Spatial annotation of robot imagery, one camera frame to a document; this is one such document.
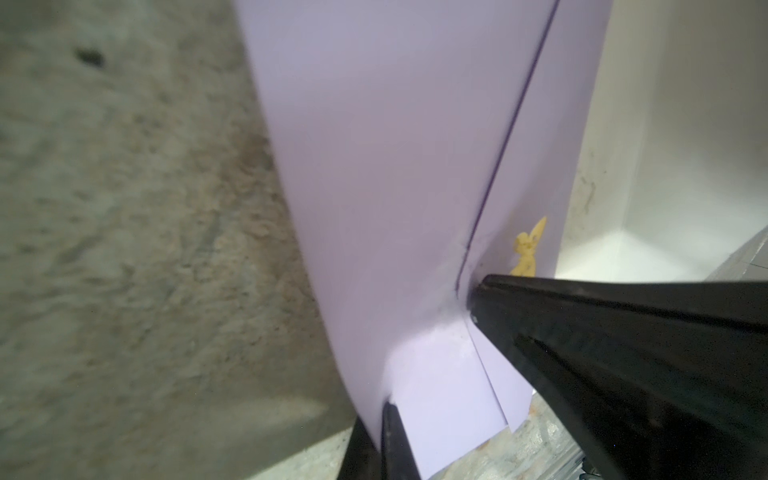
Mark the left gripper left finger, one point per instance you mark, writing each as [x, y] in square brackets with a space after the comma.
[392, 459]

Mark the cream envelope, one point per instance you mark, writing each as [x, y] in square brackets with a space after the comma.
[672, 177]

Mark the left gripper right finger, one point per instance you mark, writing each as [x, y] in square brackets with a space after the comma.
[653, 381]

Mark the purple envelope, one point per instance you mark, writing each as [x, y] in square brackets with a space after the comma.
[415, 140]

